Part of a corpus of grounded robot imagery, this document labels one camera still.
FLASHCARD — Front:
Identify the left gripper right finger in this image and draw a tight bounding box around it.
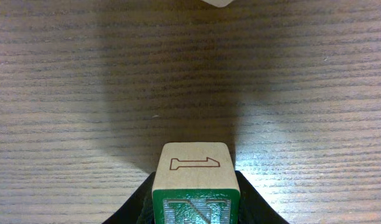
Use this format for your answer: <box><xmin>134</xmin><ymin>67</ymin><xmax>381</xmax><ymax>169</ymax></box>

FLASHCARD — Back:
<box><xmin>235</xmin><ymin>170</ymin><xmax>289</xmax><ymax>224</ymax></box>

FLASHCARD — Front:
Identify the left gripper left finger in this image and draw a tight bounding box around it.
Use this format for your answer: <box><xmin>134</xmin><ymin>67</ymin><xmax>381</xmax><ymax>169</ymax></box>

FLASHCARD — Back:
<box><xmin>103</xmin><ymin>172</ymin><xmax>156</xmax><ymax>224</ymax></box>

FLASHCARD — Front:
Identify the green N block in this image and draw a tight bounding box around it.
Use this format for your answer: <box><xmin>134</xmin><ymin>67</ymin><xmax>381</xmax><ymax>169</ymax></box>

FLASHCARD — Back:
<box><xmin>151</xmin><ymin>142</ymin><xmax>240</xmax><ymax>224</ymax></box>

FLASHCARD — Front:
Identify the red A block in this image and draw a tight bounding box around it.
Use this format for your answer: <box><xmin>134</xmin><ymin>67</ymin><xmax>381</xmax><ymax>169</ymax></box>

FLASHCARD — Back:
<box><xmin>202</xmin><ymin>0</ymin><xmax>234</xmax><ymax>7</ymax></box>

